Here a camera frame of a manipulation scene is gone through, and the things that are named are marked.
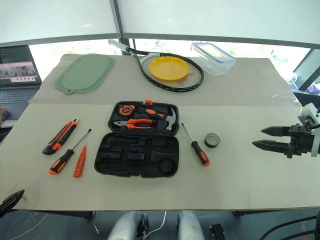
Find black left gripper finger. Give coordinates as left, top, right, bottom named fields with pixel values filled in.
left=0, top=189, right=25, bottom=218

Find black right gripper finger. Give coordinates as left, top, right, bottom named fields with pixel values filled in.
left=260, top=126, right=291, bottom=138
left=251, top=139, right=292, bottom=157

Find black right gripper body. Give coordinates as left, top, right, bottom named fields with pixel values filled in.
left=286, top=123, right=316, bottom=159

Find black orange handled screwdriver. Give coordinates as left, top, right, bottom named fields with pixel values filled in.
left=181, top=122, right=211, bottom=168
left=48, top=128, right=92, bottom=176

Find orange voltage tester pen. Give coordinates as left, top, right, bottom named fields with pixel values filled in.
left=73, top=142, right=88, bottom=179

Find orange black utility knife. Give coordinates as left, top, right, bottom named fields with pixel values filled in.
left=41, top=119, right=80, bottom=156

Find black tool case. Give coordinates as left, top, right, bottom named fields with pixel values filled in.
left=94, top=100, right=180, bottom=179

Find dark framed panel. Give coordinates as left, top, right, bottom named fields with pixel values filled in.
left=292, top=48, right=320, bottom=91

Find black tennis racket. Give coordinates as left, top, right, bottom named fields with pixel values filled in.
left=108, top=38, right=205, bottom=93

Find clear container blue rimmed lid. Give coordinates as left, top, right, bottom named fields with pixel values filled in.
left=192, top=42, right=237, bottom=77

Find small black box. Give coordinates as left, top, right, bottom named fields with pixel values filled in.
left=209, top=223, right=226, bottom=240

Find grey laptop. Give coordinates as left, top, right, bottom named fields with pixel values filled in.
left=0, top=44, right=43, bottom=121

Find silver rounded robot leg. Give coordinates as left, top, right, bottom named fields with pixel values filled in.
left=176, top=211, right=206, bottom=240
left=107, top=211, right=150, bottom=240

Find yellow plastic plate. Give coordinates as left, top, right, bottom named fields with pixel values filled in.
left=149, top=56, right=191, bottom=81

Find orange black tape measure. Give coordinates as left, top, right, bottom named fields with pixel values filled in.
left=118, top=104, right=137, bottom=117

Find green silicone mat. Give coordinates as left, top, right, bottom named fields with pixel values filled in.
left=54, top=54, right=116, bottom=96

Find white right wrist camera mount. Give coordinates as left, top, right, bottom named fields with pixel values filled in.
left=296, top=102, right=320, bottom=158

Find black floor cable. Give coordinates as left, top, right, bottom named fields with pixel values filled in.
left=259, top=214, right=320, bottom=240

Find claw hammer orange black handle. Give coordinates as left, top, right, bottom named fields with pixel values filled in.
left=136, top=106, right=178, bottom=132

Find orange handled pliers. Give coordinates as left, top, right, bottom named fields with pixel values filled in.
left=113, top=118, right=154, bottom=130

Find white thin cable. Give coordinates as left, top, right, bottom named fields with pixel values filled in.
left=146, top=211, right=167, bottom=236

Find grey window frame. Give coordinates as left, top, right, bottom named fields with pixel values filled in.
left=0, top=0, right=320, bottom=51

